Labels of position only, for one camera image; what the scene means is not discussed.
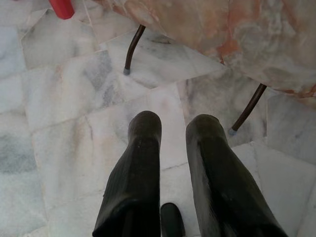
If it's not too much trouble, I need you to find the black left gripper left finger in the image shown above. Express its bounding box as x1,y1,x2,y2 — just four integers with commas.
92,110,163,237

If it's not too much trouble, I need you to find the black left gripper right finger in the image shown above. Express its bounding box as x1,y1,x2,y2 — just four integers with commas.
185,114,289,237

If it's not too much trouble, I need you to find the dark metal board leg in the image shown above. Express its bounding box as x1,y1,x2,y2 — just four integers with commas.
123,24,146,76
230,83,268,136

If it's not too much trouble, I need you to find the orange marble pattern board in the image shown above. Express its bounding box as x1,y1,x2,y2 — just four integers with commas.
103,0,316,99

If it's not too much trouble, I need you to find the red plastic stool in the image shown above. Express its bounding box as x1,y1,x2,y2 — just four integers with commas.
48,0,75,20

